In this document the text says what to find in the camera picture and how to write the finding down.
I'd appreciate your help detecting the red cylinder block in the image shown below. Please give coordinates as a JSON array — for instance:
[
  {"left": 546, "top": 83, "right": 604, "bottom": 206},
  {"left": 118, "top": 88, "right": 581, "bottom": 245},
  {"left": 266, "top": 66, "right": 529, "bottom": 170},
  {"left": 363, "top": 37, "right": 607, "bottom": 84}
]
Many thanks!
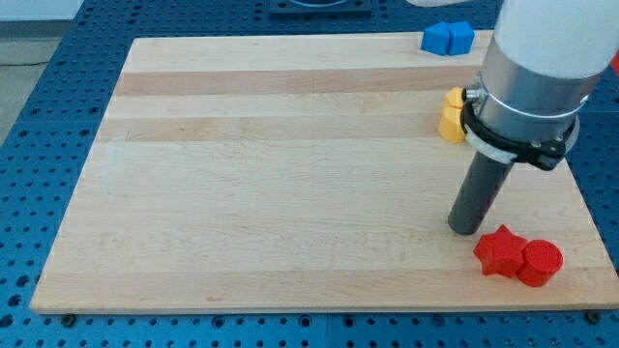
[{"left": 516, "top": 240, "right": 564, "bottom": 287}]

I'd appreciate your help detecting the blue angular block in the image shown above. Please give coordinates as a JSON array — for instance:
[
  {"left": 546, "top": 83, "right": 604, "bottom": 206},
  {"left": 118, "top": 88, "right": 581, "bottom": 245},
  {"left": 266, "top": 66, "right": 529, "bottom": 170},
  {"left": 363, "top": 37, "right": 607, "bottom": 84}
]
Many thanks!
[{"left": 420, "top": 21, "right": 451, "bottom": 56}]

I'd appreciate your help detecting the light wooden board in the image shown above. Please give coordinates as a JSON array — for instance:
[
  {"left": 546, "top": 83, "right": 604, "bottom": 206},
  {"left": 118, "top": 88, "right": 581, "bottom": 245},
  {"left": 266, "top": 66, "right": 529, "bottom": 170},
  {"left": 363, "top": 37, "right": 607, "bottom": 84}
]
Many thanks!
[{"left": 30, "top": 31, "right": 618, "bottom": 314}]

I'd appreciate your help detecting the blue cube block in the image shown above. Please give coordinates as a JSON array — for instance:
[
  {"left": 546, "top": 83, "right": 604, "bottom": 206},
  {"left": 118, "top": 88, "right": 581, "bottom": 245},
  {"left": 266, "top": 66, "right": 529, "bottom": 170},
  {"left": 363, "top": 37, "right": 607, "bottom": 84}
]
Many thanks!
[{"left": 447, "top": 21, "right": 475, "bottom": 56}]

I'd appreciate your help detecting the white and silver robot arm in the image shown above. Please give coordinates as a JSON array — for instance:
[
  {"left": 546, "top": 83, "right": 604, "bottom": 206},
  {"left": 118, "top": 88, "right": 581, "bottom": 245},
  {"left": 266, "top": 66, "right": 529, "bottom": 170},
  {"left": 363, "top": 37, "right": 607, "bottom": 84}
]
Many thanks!
[{"left": 460, "top": 0, "right": 618, "bottom": 171}]

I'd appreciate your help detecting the red block at right edge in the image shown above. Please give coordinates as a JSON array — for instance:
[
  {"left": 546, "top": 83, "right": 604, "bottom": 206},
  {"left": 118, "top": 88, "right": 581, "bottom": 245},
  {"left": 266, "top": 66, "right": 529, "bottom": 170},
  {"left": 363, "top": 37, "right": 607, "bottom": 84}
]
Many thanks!
[{"left": 610, "top": 52, "right": 619, "bottom": 74}]

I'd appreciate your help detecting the red star block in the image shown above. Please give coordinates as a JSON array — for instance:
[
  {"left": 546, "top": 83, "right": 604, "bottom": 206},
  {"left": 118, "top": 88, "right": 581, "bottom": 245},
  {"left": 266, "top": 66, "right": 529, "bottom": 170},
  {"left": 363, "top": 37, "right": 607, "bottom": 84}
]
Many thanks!
[{"left": 473, "top": 224, "right": 528, "bottom": 278}]

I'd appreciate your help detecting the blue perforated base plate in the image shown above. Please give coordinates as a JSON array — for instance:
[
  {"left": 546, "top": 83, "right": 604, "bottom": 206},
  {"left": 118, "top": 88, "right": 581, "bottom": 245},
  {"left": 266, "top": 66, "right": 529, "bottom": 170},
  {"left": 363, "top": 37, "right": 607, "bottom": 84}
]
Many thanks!
[{"left": 1, "top": 0, "right": 618, "bottom": 347}]

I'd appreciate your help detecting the yellow heart block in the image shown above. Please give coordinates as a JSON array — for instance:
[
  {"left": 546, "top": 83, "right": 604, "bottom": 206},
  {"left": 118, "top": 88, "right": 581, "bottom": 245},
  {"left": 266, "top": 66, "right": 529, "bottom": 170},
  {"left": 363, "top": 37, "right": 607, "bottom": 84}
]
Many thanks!
[{"left": 438, "top": 87, "right": 465, "bottom": 143}]

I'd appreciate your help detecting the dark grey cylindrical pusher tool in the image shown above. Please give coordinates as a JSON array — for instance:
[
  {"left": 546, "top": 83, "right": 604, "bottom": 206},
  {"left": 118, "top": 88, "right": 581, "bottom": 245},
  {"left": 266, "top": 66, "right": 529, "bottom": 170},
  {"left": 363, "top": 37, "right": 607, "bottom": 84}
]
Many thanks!
[{"left": 448, "top": 152, "right": 514, "bottom": 235}]

